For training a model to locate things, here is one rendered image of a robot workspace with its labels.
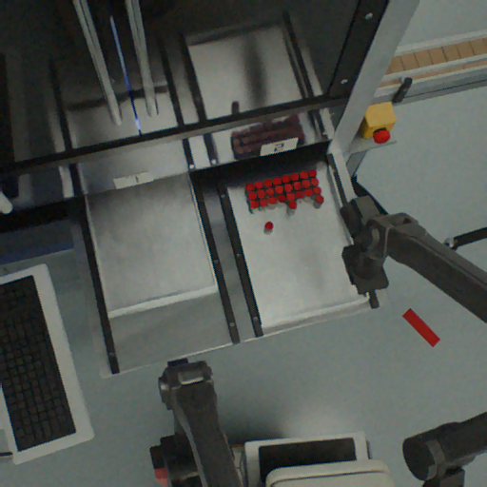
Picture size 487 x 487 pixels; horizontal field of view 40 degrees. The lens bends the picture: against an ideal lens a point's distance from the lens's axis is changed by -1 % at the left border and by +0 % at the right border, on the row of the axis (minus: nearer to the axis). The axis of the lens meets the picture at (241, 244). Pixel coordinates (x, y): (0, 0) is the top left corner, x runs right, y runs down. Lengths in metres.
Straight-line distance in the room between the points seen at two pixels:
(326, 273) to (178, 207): 0.39
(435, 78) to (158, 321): 0.92
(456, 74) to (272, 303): 0.76
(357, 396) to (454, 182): 0.92
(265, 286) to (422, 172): 1.29
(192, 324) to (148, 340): 0.11
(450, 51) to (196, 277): 0.88
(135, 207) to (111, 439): 1.06
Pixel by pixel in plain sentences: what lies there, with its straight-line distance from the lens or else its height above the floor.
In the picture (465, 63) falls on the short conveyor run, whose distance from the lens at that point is 1.85.
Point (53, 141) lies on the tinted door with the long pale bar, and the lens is 1.33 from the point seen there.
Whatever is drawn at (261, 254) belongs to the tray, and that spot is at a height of 0.88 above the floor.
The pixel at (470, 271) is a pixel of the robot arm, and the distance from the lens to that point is 1.07.
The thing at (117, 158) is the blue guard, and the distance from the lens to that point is 1.43.
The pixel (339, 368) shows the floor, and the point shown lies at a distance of 2.52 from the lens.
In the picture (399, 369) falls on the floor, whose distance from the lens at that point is 2.56.
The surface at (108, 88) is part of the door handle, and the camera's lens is 1.04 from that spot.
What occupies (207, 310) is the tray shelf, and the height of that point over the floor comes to 0.88.
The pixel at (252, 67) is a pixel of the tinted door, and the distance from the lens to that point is 1.23.
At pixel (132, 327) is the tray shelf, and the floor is 0.88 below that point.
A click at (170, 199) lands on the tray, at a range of 1.68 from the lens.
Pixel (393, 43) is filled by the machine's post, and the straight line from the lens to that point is 1.30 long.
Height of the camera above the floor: 2.47
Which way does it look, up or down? 75 degrees down
